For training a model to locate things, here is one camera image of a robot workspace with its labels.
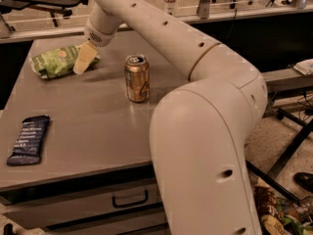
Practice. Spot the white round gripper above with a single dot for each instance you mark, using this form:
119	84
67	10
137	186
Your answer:
98	37

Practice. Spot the green jalapeno chip bag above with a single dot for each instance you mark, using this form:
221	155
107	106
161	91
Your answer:
58	62

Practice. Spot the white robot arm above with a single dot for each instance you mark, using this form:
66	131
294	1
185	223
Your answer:
198	130

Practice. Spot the colourful chip bags pile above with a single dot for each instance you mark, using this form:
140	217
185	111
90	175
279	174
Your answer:
280	216

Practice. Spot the gold soda can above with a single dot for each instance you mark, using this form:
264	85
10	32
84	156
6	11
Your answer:
137	78

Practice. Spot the grey drawer cabinet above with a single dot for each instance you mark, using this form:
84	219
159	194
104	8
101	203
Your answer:
97	146

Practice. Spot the dark blue snack bar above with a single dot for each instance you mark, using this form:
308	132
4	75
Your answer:
28	146

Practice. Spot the black metal stand legs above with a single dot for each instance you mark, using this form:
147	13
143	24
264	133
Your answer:
281	162

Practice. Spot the black shoe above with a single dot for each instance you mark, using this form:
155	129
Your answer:
305	180

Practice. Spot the metal railing frame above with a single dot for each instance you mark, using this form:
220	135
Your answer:
31	24

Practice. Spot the black drawer handle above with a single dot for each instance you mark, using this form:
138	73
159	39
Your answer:
130	200

